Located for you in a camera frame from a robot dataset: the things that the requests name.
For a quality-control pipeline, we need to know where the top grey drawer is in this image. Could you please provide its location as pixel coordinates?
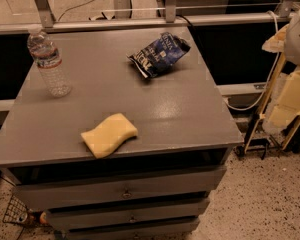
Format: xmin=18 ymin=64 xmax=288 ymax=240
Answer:
xmin=14 ymin=166 xmax=226 ymax=210

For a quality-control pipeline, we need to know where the black cable on floor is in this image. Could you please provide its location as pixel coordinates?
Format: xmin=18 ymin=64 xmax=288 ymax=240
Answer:
xmin=57 ymin=0 xmax=114 ymax=22

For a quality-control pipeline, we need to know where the wire mesh basket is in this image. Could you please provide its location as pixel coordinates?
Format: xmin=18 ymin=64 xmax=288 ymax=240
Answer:
xmin=3 ymin=195 xmax=33 ymax=225

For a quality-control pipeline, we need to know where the blue chip bag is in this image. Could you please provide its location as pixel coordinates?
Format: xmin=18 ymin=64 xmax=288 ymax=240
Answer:
xmin=128 ymin=32 xmax=191 ymax=78

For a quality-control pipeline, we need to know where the bottom grey drawer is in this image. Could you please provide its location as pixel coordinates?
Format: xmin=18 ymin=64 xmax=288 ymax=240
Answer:
xmin=67 ymin=217 xmax=199 ymax=240

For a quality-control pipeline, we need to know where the metal railing frame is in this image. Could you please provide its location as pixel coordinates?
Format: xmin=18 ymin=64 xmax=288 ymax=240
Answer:
xmin=0 ymin=0 xmax=300 ymax=34

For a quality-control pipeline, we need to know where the grey drawer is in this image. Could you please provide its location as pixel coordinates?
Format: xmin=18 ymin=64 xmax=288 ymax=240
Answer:
xmin=67 ymin=217 xmax=199 ymax=240
xmin=47 ymin=198 xmax=209 ymax=231
xmin=14 ymin=166 xmax=226 ymax=210

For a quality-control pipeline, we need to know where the yellow sponge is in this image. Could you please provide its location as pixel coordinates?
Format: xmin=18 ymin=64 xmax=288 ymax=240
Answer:
xmin=81 ymin=113 xmax=138 ymax=159

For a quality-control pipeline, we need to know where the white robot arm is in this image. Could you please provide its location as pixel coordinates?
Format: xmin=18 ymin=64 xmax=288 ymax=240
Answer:
xmin=284 ymin=9 xmax=300 ymax=66

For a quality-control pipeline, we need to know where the grey drawer cabinet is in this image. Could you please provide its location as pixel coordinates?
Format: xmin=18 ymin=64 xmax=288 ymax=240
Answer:
xmin=0 ymin=28 xmax=242 ymax=240

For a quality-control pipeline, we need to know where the clear plastic water bottle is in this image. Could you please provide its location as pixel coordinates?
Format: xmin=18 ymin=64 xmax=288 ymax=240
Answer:
xmin=27 ymin=29 xmax=72 ymax=97

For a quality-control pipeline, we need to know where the white cable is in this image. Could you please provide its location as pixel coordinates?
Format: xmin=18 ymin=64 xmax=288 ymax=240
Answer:
xmin=223 ymin=10 xmax=280 ymax=112

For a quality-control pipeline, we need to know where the middle grey drawer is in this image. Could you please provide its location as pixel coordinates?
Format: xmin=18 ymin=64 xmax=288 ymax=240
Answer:
xmin=47 ymin=198 xmax=209 ymax=231

